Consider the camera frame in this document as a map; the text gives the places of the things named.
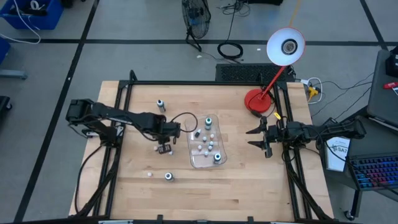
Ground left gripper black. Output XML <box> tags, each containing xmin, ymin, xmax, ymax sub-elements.
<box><xmin>154</xmin><ymin>119</ymin><xmax>182</xmax><ymax>156</ymax></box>

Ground clear plastic bin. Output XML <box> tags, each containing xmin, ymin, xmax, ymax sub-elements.
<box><xmin>185</xmin><ymin>113</ymin><xmax>228</xmax><ymax>169</ymax></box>

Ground white looped cable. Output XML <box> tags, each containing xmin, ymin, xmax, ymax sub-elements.
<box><xmin>299</xmin><ymin>77</ymin><xmax>324</xmax><ymax>105</ymax></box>

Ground black lamp power cord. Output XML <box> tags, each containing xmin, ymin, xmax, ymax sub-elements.
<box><xmin>248</xmin><ymin>90</ymin><xmax>279</xmax><ymax>119</ymax></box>

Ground black laptop rainbow keyboard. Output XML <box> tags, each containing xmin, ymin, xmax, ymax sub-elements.
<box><xmin>344</xmin><ymin>115</ymin><xmax>398</xmax><ymax>200</ymax></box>

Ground large blue plastic crate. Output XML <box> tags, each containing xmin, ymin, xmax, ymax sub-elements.
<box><xmin>0</xmin><ymin>0</ymin><xmax>65</xmax><ymax>31</ymax></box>

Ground black floor fan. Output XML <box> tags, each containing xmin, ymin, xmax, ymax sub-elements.
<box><xmin>181</xmin><ymin>0</ymin><xmax>212</xmax><ymax>53</ymax></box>

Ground black perforated computer case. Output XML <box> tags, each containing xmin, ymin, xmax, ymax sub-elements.
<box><xmin>215</xmin><ymin>63</ymin><xmax>296</xmax><ymax>83</ymax></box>

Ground black device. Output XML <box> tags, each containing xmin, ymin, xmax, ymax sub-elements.
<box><xmin>385</xmin><ymin>45</ymin><xmax>398</xmax><ymax>78</ymax></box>

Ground coiled black cable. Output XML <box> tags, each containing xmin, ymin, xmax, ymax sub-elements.
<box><xmin>216</xmin><ymin>6</ymin><xmax>245</xmax><ymax>60</ymax></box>

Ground grey metal foot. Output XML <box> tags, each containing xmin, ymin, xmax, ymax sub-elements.
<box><xmin>0</xmin><ymin>69</ymin><xmax>28</xmax><ymax>80</ymax></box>

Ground silver metal bracket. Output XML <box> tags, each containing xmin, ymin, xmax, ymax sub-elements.
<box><xmin>98</xmin><ymin>219</ymin><xmax>134</xmax><ymax>224</ymax></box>

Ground grey side table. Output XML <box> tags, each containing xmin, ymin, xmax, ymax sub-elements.
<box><xmin>366</xmin><ymin>49</ymin><xmax>398</xmax><ymax>128</ymax></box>

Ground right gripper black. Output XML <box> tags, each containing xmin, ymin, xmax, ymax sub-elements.
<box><xmin>245</xmin><ymin>116</ymin><xmax>289</xmax><ymax>159</ymax></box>

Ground black equipment base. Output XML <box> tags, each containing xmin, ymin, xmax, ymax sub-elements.
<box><xmin>245</xmin><ymin>0</ymin><xmax>284</xmax><ymax>6</ymax></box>

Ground red desk lamp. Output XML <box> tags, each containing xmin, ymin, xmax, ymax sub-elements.
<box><xmin>244</xmin><ymin>27</ymin><xmax>307</xmax><ymax>114</ymax></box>

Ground tangled black cables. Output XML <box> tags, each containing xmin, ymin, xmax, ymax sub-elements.
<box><xmin>221</xmin><ymin>0</ymin><xmax>251</xmax><ymax>17</ymax></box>

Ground black cart caster wheel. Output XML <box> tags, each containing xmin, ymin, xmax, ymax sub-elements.
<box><xmin>343</xmin><ymin>186</ymin><xmax>364</xmax><ymax>222</ymax></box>

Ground blue plastic crate corner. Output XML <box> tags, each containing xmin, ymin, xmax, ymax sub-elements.
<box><xmin>0</xmin><ymin>36</ymin><xmax>12</xmax><ymax>65</ymax></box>

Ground white printed paper sheet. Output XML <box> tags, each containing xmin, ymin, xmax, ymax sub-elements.
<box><xmin>324</xmin><ymin>136</ymin><xmax>351</xmax><ymax>173</ymax></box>

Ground yellow hanging cable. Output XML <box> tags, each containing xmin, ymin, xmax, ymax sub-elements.
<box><xmin>289</xmin><ymin>0</ymin><xmax>303</xmax><ymax>29</ymax></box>

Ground black wheeled base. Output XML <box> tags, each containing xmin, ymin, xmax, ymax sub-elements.
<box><xmin>0</xmin><ymin>95</ymin><xmax>13</xmax><ymax>113</ymax></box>

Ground black aluminium table frame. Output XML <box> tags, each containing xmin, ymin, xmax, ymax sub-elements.
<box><xmin>68</xmin><ymin>69</ymin><xmax>335</xmax><ymax>224</ymax></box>

